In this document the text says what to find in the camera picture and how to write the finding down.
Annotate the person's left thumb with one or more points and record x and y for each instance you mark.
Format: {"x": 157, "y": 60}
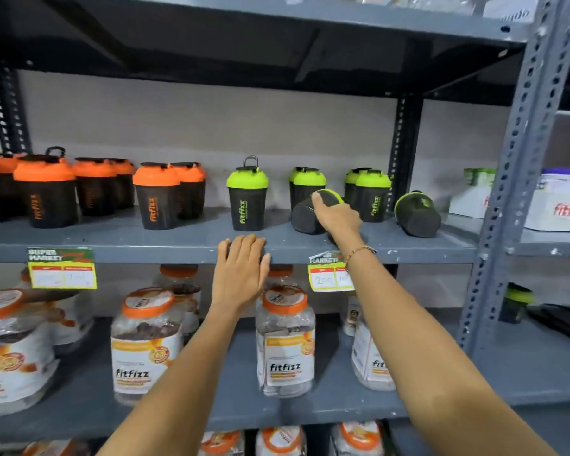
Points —
{"x": 265, "y": 273}

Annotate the white cardboard box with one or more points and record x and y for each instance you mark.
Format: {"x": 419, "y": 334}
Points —
{"x": 510, "y": 7}

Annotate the person's right forearm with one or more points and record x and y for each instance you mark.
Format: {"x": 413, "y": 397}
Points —
{"x": 422, "y": 356}

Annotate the row of orange-lid shakers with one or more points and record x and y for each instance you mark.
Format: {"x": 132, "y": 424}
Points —
{"x": 47, "y": 194}

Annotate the person's right hand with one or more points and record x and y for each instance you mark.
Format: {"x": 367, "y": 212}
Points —
{"x": 342, "y": 223}

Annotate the person's left middle finger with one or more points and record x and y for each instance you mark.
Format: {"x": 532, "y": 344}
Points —
{"x": 247, "y": 250}

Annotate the person's left forearm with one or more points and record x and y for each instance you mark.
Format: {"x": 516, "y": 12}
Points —
{"x": 180, "y": 384}

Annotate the orange-lid clear plastic jar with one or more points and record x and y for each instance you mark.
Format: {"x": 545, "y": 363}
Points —
{"x": 358, "y": 439}
{"x": 52, "y": 448}
{"x": 281, "y": 442}
{"x": 222, "y": 444}

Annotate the person's left little finger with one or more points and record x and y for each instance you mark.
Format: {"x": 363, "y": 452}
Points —
{"x": 222, "y": 254}

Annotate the black flat item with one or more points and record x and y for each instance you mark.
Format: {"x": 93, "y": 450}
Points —
{"x": 563, "y": 322}

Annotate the person's left hand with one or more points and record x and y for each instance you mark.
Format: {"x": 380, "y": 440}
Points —
{"x": 240, "y": 280}

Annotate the white box with green top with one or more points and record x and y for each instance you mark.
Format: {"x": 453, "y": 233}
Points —
{"x": 470, "y": 199}

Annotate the grey metal shelving rack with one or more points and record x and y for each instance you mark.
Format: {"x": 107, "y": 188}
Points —
{"x": 541, "y": 375}
{"x": 171, "y": 242}

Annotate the person's right thumb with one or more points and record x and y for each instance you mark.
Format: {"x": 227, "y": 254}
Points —
{"x": 322, "y": 206}

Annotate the white box with purple top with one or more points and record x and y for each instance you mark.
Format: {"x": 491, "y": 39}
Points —
{"x": 558, "y": 204}

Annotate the yellow green price tag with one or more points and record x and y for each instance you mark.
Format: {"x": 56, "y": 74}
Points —
{"x": 325, "y": 277}
{"x": 61, "y": 273}

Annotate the green-lid black shaker bottle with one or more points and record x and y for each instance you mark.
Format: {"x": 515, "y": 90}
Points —
{"x": 515, "y": 303}
{"x": 304, "y": 218}

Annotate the row of green-lid shakers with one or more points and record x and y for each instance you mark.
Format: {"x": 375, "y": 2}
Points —
{"x": 247, "y": 204}

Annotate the group of orange-lid jars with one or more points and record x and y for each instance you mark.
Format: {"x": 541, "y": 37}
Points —
{"x": 285, "y": 356}

